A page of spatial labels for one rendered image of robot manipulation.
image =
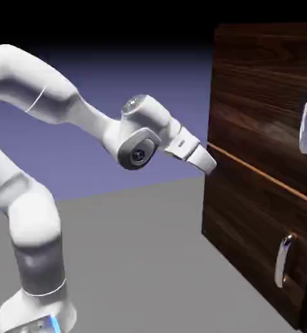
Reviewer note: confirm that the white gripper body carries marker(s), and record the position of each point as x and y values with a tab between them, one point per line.
201	157

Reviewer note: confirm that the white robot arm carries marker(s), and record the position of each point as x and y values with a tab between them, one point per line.
52	93

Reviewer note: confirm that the dark wood cabinet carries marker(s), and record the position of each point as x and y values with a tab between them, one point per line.
257	166

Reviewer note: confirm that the dark wood cabinet door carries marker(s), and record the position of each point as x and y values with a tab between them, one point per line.
247	223
257	104

